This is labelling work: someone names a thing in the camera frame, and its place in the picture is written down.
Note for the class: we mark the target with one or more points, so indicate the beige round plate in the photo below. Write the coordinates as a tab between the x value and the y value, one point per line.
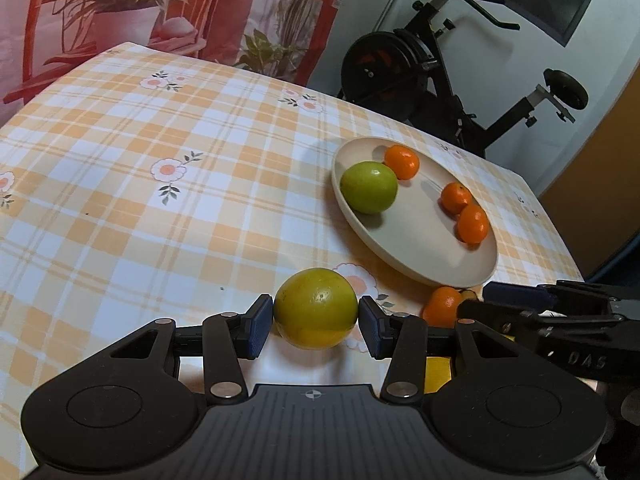
425	242

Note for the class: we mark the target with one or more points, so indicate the printed pink backdrop cloth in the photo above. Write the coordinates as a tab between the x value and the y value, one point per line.
75	10

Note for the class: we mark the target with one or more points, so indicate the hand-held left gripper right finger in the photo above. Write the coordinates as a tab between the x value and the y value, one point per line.
372	329

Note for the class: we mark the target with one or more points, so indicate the yellow lemon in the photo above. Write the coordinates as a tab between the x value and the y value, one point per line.
439	375

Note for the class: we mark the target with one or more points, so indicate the small orange tangerine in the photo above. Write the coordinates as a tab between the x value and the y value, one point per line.
401	161
456	197
440	307
473	223

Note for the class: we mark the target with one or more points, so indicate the dark window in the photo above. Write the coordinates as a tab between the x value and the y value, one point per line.
560	0

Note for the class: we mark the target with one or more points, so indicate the yellow-green round citrus fruit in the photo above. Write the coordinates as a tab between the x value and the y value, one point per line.
316	308

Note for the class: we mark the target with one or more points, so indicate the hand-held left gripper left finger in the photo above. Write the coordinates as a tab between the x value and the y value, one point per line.
259	327

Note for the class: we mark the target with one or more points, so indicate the brown wooden door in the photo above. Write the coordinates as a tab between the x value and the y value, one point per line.
600	185

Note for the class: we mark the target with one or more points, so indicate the checked floral tablecloth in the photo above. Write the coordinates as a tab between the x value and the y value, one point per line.
150	235

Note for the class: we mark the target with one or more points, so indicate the green apple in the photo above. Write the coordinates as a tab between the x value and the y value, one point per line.
369	187

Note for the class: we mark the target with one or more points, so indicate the black exercise bike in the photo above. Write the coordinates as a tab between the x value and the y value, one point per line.
380	65

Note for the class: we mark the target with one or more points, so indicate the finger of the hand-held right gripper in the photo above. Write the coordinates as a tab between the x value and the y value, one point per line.
515	294
500	317

